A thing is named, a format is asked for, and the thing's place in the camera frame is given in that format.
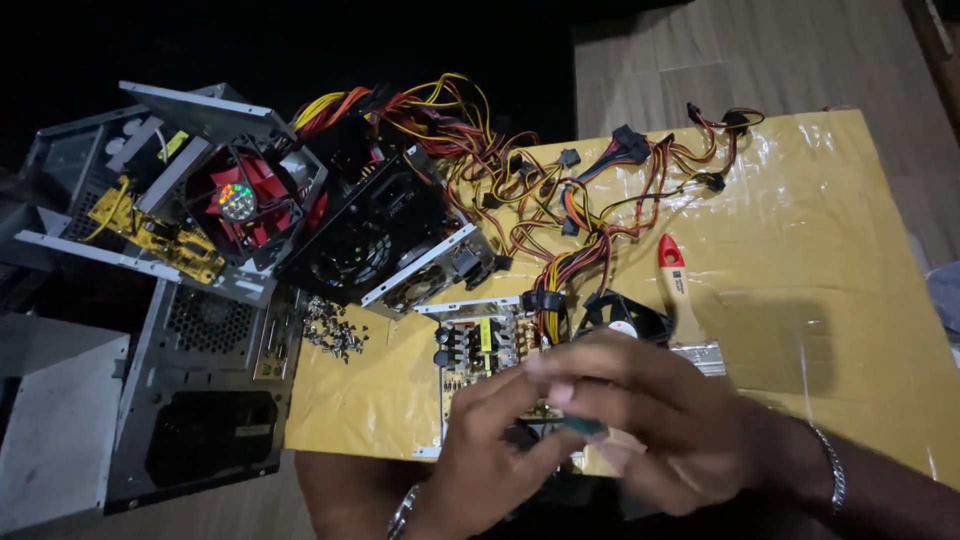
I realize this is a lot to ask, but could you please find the person's right hand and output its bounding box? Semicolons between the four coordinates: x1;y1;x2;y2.
525;328;828;520

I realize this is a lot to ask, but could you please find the person's left hand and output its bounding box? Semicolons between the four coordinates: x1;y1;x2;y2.
416;363;595;540

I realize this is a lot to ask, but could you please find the small teal tool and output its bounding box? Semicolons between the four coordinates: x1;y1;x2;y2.
562;414;610;439

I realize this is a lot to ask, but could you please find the open power supply circuit board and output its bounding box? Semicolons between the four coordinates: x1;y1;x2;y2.
411;295;586;460

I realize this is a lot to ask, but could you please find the small black cooling fan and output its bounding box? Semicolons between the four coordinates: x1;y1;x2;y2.
573;289;675;348

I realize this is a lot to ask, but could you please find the silver power supply unit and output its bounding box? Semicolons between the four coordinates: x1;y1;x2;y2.
361;222;514;322

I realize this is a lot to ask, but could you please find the silver wristwatch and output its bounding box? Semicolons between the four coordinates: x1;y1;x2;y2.
385;483;423;540

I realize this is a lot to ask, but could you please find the pile of small screws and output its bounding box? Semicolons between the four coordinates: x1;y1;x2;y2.
302;294;370;366

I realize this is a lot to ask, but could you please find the black power supply unit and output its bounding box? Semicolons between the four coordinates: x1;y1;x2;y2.
279;147;481;305

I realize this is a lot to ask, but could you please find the yellow plastic-covered mat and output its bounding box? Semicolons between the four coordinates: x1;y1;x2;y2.
283;109;960;490

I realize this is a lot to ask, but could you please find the black computer case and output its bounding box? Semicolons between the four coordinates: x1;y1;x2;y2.
103;279;307;516

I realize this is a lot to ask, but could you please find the power supply with red fan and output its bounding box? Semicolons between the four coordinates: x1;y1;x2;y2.
118;80;330;310

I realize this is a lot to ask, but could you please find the grey cloth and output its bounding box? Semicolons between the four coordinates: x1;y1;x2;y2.
924;261;960;335

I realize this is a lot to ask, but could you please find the yellow circuit board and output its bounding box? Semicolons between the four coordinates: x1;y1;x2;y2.
87;177;227;286

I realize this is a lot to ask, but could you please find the grey metal box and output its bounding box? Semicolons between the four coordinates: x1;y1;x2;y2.
0;313;132;535

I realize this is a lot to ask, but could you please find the grey metal power supply case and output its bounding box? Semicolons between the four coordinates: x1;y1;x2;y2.
15;82;250;252

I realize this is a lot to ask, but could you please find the red wooden handle brush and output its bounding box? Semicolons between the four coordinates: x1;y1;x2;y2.
657;233;727;378

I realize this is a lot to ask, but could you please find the bundle of coloured connector cables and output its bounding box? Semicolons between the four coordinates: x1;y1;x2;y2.
480;101;767;348

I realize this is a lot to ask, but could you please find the silver chain bracelet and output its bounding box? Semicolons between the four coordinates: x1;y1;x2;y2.
805;421;849;516

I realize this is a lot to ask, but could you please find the tangle of yellow red wires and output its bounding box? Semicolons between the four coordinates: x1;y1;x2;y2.
292;72;541;198

